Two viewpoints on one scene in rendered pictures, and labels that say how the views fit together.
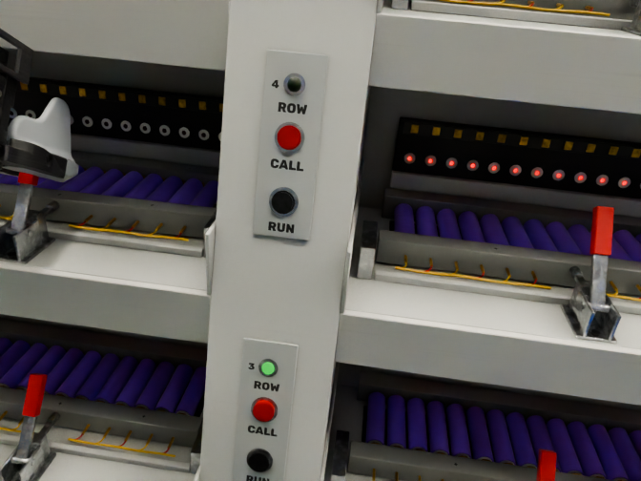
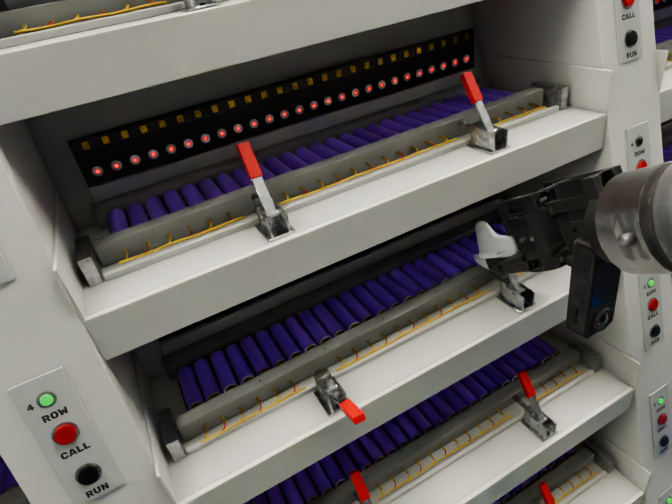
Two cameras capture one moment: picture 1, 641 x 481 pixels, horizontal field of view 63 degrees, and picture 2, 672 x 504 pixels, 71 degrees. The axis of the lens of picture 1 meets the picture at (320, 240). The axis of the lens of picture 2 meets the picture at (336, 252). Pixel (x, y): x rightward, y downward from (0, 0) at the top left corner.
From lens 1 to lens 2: 0.66 m
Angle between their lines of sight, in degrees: 23
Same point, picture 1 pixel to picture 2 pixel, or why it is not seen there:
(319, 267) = not seen: hidden behind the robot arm
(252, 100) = (623, 157)
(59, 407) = (513, 391)
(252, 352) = (643, 279)
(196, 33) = (591, 137)
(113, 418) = (542, 375)
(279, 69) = (632, 136)
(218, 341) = (629, 284)
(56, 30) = (531, 167)
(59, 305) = (555, 316)
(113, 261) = (558, 279)
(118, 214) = not seen: hidden behind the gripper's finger
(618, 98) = not seen: outside the picture
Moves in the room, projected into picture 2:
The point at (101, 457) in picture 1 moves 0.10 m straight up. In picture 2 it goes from (555, 397) to (545, 338)
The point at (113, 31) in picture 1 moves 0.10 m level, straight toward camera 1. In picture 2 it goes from (557, 154) to (658, 140)
